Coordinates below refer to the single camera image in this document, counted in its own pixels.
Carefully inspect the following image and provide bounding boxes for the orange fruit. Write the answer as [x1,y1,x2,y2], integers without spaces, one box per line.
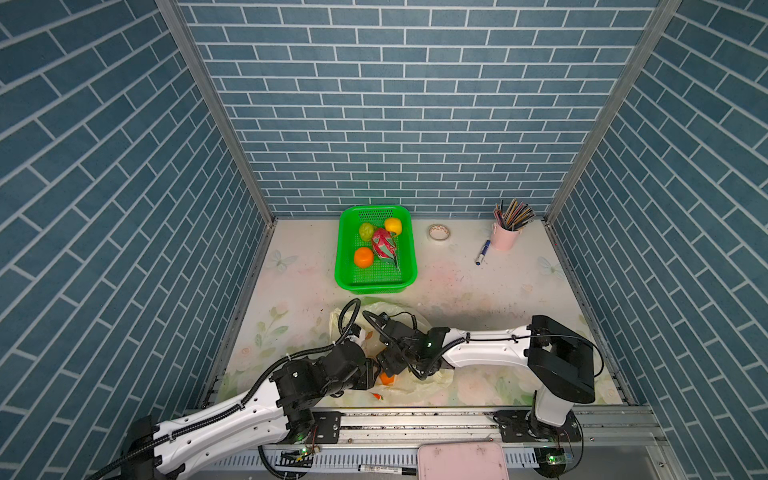
[353,247,375,269]
[379,373,396,385]

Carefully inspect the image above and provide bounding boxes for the yellowish plastic bag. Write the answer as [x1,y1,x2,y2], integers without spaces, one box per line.
[355,298,454,404]

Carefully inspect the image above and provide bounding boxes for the pink dragon fruit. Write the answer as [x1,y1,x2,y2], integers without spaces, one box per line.
[371,228,399,270]

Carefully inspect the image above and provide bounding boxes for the yellow green pear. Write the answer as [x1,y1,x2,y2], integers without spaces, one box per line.
[358,222,377,242]

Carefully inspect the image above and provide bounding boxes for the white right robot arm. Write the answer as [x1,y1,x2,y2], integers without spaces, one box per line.
[363,311,605,441]

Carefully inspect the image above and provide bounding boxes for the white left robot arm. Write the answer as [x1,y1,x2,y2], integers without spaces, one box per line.
[92,298,375,479]

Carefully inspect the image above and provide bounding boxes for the green plastic basket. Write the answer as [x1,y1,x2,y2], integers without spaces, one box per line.
[335,205,418,294]

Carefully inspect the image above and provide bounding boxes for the black marker pen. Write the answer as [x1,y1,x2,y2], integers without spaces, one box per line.
[358,464,418,476]

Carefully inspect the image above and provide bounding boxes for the blue white marker pen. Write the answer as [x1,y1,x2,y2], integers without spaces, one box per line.
[475,240,491,266]

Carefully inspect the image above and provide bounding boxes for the tape roll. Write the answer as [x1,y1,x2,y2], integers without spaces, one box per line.
[427,224,451,242]

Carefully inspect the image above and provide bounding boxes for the pink box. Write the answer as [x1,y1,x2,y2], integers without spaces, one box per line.
[417,442,509,480]

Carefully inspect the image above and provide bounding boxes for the pink pencil cup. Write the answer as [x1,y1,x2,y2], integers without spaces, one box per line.
[490,223,521,251]

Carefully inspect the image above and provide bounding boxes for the coloured pencils bunch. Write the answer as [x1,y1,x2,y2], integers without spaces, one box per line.
[493,200,535,232]

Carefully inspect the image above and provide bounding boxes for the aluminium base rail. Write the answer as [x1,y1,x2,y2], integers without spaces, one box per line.
[197,405,681,479]

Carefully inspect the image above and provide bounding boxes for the aluminium corner post left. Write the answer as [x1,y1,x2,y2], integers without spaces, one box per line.
[156,0,275,229]

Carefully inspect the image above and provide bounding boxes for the aluminium corner post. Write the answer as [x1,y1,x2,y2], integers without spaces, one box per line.
[156,0,275,229]
[544,0,682,228]

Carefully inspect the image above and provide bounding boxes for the aluminium corner post right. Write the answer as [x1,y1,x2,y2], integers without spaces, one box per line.
[544,0,682,228]

